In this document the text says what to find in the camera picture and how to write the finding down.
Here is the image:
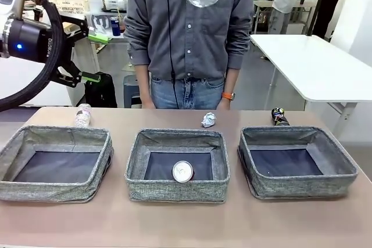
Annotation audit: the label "blue jeans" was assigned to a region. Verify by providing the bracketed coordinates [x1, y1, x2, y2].
[150, 75, 225, 110]

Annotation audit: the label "blue energy drink can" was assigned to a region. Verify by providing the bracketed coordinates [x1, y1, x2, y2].
[110, 17, 120, 37]

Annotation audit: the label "large white table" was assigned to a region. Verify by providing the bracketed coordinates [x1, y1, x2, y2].
[249, 33, 372, 144]

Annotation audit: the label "white lidded storage box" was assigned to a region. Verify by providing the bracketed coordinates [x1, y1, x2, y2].
[103, 0, 128, 10]

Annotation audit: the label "grey fabric basket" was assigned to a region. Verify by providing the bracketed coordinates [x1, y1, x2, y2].
[237, 126, 359, 201]
[0, 125, 114, 204]
[124, 128, 230, 204]

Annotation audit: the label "bystander in black trousers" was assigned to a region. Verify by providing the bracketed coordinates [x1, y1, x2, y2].
[312, 0, 349, 39]

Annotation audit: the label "crumpled white paper ball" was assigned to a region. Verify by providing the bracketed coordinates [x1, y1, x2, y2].
[201, 112, 218, 128]

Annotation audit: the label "white slotted crate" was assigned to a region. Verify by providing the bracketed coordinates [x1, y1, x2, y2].
[48, 0, 90, 14]

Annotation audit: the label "person's left forearm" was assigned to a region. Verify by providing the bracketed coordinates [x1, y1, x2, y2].
[223, 67, 237, 94]

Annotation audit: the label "red drink can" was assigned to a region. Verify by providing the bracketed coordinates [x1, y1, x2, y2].
[171, 160, 195, 184]

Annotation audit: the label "crushed clear plastic bottle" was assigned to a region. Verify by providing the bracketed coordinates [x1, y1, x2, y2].
[74, 103, 93, 128]

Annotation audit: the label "black printed drink can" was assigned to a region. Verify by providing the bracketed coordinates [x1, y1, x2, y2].
[271, 107, 290, 127]

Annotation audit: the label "background wooden desk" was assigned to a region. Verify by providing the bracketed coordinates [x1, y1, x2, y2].
[251, 0, 316, 34]

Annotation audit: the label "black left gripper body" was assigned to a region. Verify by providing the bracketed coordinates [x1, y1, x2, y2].
[4, 17, 55, 64]

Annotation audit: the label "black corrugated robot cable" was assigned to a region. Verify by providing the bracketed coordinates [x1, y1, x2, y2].
[0, 0, 69, 112]

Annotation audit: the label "white round container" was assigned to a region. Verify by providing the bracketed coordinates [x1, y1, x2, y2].
[88, 0, 103, 13]

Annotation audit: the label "person in grey shirt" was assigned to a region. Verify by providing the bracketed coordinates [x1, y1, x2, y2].
[123, 0, 253, 81]

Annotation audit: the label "black backpack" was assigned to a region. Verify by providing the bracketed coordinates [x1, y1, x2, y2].
[84, 71, 118, 109]

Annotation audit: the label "person's left hand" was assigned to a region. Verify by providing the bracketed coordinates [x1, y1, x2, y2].
[216, 98, 233, 111]

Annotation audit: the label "person's right forearm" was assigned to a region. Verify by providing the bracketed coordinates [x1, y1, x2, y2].
[134, 63, 152, 99]

